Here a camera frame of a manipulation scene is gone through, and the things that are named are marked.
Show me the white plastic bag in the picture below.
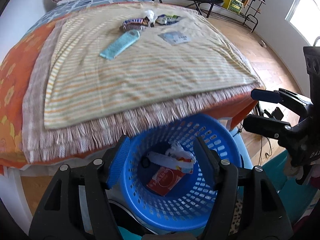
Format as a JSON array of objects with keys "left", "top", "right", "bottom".
[{"left": 146, "top": 141, "right": 196, "bottom": 174}]

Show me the red medicine box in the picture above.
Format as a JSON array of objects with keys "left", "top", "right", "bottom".
[{"left": 144, "top": 167, "right": 196, "bottom": 198}]

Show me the light blue face mask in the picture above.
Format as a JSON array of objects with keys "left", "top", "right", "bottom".
[{"left": 99, "top": 30, "right": 140, "bottom": 60}]

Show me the gloved right hand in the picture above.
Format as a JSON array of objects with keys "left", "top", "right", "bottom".
[{"left": 283, "top": 154, "right": 303, "bottom": 179}]

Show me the orange floral bedsheet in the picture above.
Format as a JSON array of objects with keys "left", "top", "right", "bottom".
[{"left": 1, "top": 4, "right": 260, "bottom": 168}]

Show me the window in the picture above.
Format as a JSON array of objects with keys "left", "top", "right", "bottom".
[{"left": 285, "top": 0, "right": 319, "bottom": 45}]

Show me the blue plastic basket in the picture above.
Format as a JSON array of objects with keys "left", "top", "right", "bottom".
[{"left": 120, "top": 114, "right": 241, "bottom": 231}]

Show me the black clothes rack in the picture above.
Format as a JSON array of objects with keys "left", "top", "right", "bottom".
[{"left": 209, "top": 0, "right": 273, "bottom": 33}]

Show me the grey alcohol wipe packet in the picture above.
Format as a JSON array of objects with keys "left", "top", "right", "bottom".
[{"left": 158, "top": 31, "right": 191, "bottom": 45}]

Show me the yellow plastic crate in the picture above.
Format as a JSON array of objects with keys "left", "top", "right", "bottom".
[{"left": 222, "top": 0, "right": 244, "bottom": 15}]

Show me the blue green snack wrapper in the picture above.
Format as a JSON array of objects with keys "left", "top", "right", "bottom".
[{"left": 156, "top": 14, "right": 183, "bottom": 25}]

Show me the white crumpled tissue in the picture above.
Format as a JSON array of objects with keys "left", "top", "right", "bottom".
[{"left": 144, "top": 10, "right": 158, "bottom": 28}]

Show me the snickers bar wrapper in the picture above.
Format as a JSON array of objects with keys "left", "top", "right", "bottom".
[{"left": 119, "top": 17, "right": 149, "bottom": 32}]

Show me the striped yellow towel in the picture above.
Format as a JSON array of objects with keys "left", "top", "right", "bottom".
[{"left": 44, "top": 2, "right": 258, "bottom": 129}]

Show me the blue checkered bedsheet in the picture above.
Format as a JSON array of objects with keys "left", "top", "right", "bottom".
[{"left": 25, "top": 0, "right": 151, "bottom": 35}]

